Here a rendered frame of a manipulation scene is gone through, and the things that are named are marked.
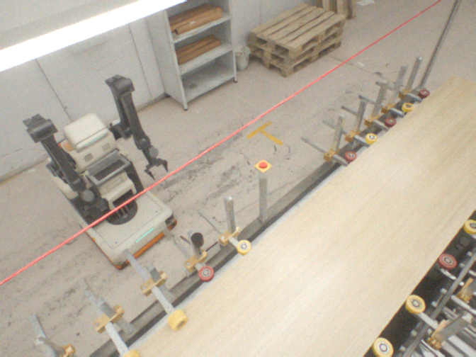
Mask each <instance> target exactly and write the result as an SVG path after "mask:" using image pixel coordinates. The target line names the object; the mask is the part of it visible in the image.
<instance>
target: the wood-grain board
mask: <svg viewBox="0 0 476 357"><path fill-rule="evenodd" d="M475 209H476V83H475V82H472V81H469V80H467V79H463V78H460V77H458V76H456V75H454V74H453V75H452V76H451V77H450V78H449V79H448V80H446V81H444V82H443V83H442V85H441V86H440V87H438V88H437V89H436V90H435V91H433V92H432V93H431V95H429V96H427V97H426V98H425V99H424V100H423V101H422V102H420V104H419V105H418V106H417V107H415V108H414V109H413V110H411V111H410V112H409V113H408V114H407V115H406V116H405V117H403V118H402V119H401V120H400V121H399V122H397V124H396V125H395V126H393V127H391V128H390V129H389V130H388V131H387V132H386V133H385V134H384V135H383V136H382V137H380V138H379V139H378V140H377V141H376V142H374V143H373V144H372V145H371V146H370V147H369V148H367V150H366V151H364V152H363V153H362V154H361V155H360V156H359V157H357V158H356V159H354V160H353V161H352V163H350V164H349V165H348V166H347V167H345V168H344V169H343V170H342V171H341V173H339V174H338V175H337V176H335V177H334V178H333V179H332V180H331V181H330V182H329V183H328V184H327V185H325V186H324V187H323V188H321V189H320V190H319V191H318V192H317V193H316V194H314V195H313V196H312V197H311V198H310V199H309V200H308V201H307V202H305V203H304V204H303V205H302V206H301V207H300V208H298V209H297V210H296V211H295V212H293V213H292V215H291V216H290V217H289V218H287V219H286V220H284V221H283V222H282V223H281V224H280V225H279V226H278V227H277V228H275V229H274V230H273V231H272V232H271V233H269V234H268V236H267V237H266V238H263V239H262V240H261V241H260V242H259V243H258V244H257V245H256V246H255V247H254V248H253V249H251V250H250V251H249V252H248V253H246V255H245V256H243V257H242V258H241V259H240V260H238V262H236V263H234V265H233V266H232V267H231V268H229V269H228V270H227V271H226V272H225V273H223V274H222V275H221V276H220V277H219V278H218V279H217V280H216V281H214V282H213V283H212V284H211V285H210V286H209V287H208V288H207V289H205V290H204V291H203V292H202V293H201V294H200V295H199V296H198V297H197V298H196V299H193V300H192V301H191V303H190V304H189V305H187V306H186V307H185V308H183V309H182V311H183V313H184V314H185V315H186V316H187V318H188V320H187V322H186V324H184V325H183V326H182V327H181V328H180V329H178V330H173V329H172V328H171V326H170V325H169V323H167V324H165V325H164V326H163V327H162V328H161V329H159V331H158V332H156V333H155V334H154V335H152V336H151V337H150V338H149V340H146V342H144V343H143V345H141V346H140V347H139V348H138V349H137V350H136V351H137V353H138V354H139V355H140V356H141V357H363V356H364V354H365V353H366V351H367V350H368V349H369V348H370V346H372V344H373V343H374V341H375V340H376V339H377V337H378V335H379V334H381V332H382V331H383V330H384V328H385V327H386V325H387V324H388V322H389V321H391V319H392V318H393V316H394V315H395V313H396V312H397V311H398V309H399V308H400V307H401V306H402V305H403V303H404V302H405V300H406V299H407V297H408V296H409V295H410V294H411V293H412V292H413V290H414V289H415V287H416V286H417V284H418V283H420V281H421V280H422V278H423V277H424V275H425V274H426V273H427V271H428V270H429V269H430V268H431V267H432V265H433V264H434V262H435V261H436V259H437V258H438V257H439V256H440V255H441V254H442V252H443V251H444V249H445V248H446V246H447V245H449V243H450V242H451V240H452V238H453V237H454V236H455V235H456V233H458V232H459V229H460V228H461V227H462V226H463V224H464V223H465V222H466V221H467V219H468V218H469V216H471V214H472V213H473V211H474V210H475Z"/></svg>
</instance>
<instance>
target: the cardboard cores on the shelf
mask: <svg viewBox="0 0 476 357"><path fill-rule="evenodd" d="M219 18H222V9H221V7H220V6H218V7H215V8H213V6H212V5H208V3H205V4H203V5H200V6H197V7H195V8H191V9H189V10H187V11H183V12H180V13H179V14H177V15H174V16H171V17H169V25H170V29H171V33H173V32H176V34H177V35H181V34H183V33H184V32H185V33H187V31H189V30H192V29H194V28H198V27H200V26H203V25H205V24H208V23H211V21H213V20H217V19H219ZM214 38H215V37H214V35H213V34H211V35H209V36H206V37H204V38H201V39H199V40H196V41H193V42H192V43H190V44H188V45H184V46H183V47H180V48H178V49H176V56H177V60H178V65H181V64H183V63H186V62H188V61H189V60H191V59H193V58H194V57H197V56H199V55H201V54H203V53H206V52H208V50H211V49H213V48H214V47H217V46H219V45H221V40H220V39H219V38H218V39H216V40H214V41H213V39H214Z"/></svg>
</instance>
